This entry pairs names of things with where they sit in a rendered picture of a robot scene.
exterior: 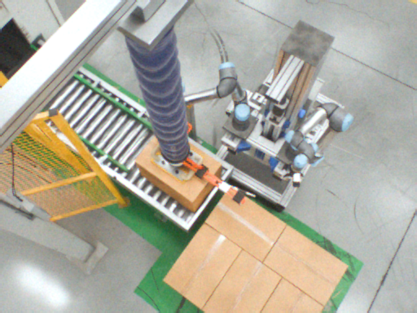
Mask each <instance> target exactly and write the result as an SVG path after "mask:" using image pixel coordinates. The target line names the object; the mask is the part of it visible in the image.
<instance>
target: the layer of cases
mask: <svg viewBox="0 0 417 313"><path fill-rule="evenodd" d="M245 198H246V201H245V202H244V203H243V204H241V205H239V204H238V203H236V202H235V201H234V200H232V199H231V196H229V195H227V194H224V196H223V198H222V199H221V200H220V201H219V203H218V204H217V205H216V206H215V208H214V210H213V211H212V213H211V214H210V215H209V217H208V218H207V219H206V220H205V221H204V224H203V225H202V226H201V228H200V229H199V230H198V232H197V233H196V234H195V237H194V238H193V239H192V240H191V242H190V244H189V245H188V246H187V247H186V248H185V250H184V251H183V253H182V254H181V255H180V258H179V259H178V260H177V261H176V262H175V264H174V265H173V267H172V268H171V269H170V271H169V273H168V274H167V275H166V276H165V278H164V281H165V283H167V284H168V285H170V286H171V287H173V288H174V289H175V290H177V291H178V292H179V293H180V294H181V295H182V296H185V298H187V299H188V300H190V301H191V302H193V303H194V304H195V305H196V306H198V307H199V308H200V309H201V310H202V311H204V312H205V313H321V312H322V310H323V307H324V306H325V305H326V304H327V300H328V298H329V297H330V296H331V294H332V293H333V290H334V289H335V288H336V286H337V285H338V282H339V281H340V278H342V276H343V274H344V273H345V271H346V269H347V267H348V265H347V264H345V263H344V262H342V261H341V260H339V259H338V258H336V257H334V256H332V255H331V254H330V253H328V252H327V251H326V250H324V249H322V248H321V247H320V246H317V245H316V244H315V243H314V242H313V241H312V240H309V239H308V238H306V237H305V236H303V235H302V234H300V233H299V232H298V231H296V230H294V229H293V228H291V227H289V225H287V224H285V223H284V222H283V221H282V220H280V219H278V218H276V217H275V216H274V215H273V214H270V213H269V212H268V211H267V210H265V209H263V208H262V207H260V206H259V205H257V204H255V203H254V202H253V201H251V200H249V199H248V198H247V197H245ZM286 225H287V226H286Z"/></svg>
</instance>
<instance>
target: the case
mask: <svg viewBox="0 0 417 313"><path fill-rule="evenodd" d="M158 144H159V142H158V141H157V138H156V136H155V137H153V139H152V140H151V142H150V143H149V144H148V145H147V146H146V147H145V148H144V149H143V150H142V152H141V153H140V154H139V156H137V157H136V160H135V163H136V166H137V167H138V170H139V171H140V173H141V175H142V176H143V177H144V178H146V179H147V180H149V181H150V182H151V183H153V184H154V185H156V186H157V187H158V188H159V189H161V190H163V191H164V192H166V194H167V195H170V196H171V197H172V198H174V199H175V200H176V201H178V202H179V203H180V204H181V205H184V206H185V207H186V208H187V209H189V210H190V211H191V212H193V213H195V212H196V210H197V209H198V208H199V207H200V205H202V203H203V202H204V200H205V199H206V197H207V196H208V195H209V193H210V192H211V191H212V190H213V189H214V186H215V185H212V184H211V183H210V182H209V181H208V180H206V179H204V180H203V179H202V180H200V179H199V178H198V177H196V176H195V174H194V175H192V177H191V178H190V180H187V181H186V183H185V184H184V185H182V184H181V183H180V182H179V181H177V180H176V179H174V178H173V177H171V175H168V174H166V172H164V171H163V170H161V169H160V168H159V167H157V166H156V165H154V164H152V163H151V159H152V156H151V150H152V149H153V148H154V147H156V145H158ZM189 144H190V147H191V148H192V149H194V150H195V151H197V152H198V153H199V154H200V155H202V156H204V161H203V163H202V164H203V165H205V166H207V167H208V168H209V173H210V174H212V175H215V176H216V177H218V178H221V172H222V164H221V163H220V162H219V161H216V160H214V158H212V157H211V156H209V155H208V154H206V153H205V152H204V151H201V150H200V149H199V148H198V147H196V146H195V145H193V144H192V143H190V142H189ZM181 169H182V170H185V171H186V172H187V173H188V174H189V173H190V169H189V168H187V167H186V166H185V165H182V166H181Z"/></svg>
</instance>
